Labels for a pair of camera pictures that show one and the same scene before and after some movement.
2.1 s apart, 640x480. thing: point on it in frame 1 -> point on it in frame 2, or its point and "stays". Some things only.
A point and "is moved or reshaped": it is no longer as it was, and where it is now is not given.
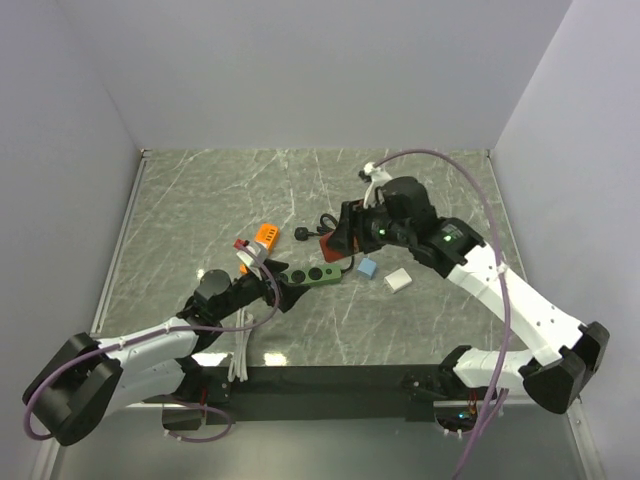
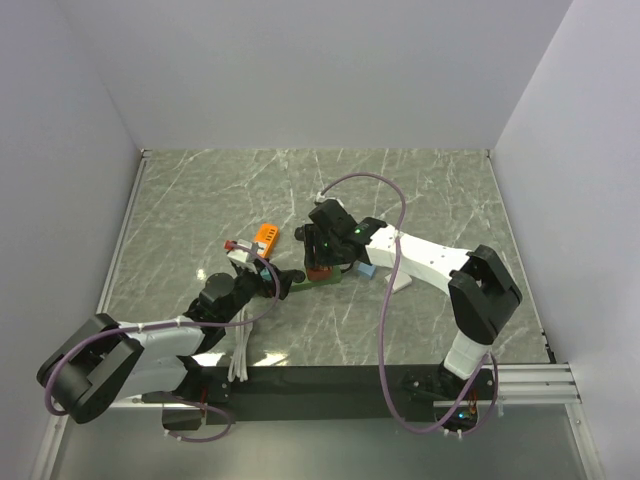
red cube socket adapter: x=329 y=255 is moved or reshaped
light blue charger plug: x=367 y=268 stays
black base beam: x=382 y=393 stays
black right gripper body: x=370 y=224 -> x=326 y=250
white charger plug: x=397 y=279 stays
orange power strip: x=267 y=234 stays
